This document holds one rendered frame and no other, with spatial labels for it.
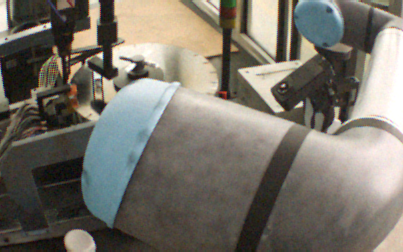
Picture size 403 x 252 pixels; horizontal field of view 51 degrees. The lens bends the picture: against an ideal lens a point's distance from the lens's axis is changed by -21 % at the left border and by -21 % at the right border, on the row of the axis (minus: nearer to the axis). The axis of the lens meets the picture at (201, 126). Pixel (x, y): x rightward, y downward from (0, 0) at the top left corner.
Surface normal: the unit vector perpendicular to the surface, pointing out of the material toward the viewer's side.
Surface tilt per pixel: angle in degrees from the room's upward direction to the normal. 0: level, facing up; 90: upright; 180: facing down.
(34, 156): 90
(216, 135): 14
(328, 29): 90
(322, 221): 47
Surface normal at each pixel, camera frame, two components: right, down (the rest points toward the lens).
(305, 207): -0.14, -0.24
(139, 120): -0.18, -0.57
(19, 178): 0.39, 0.56
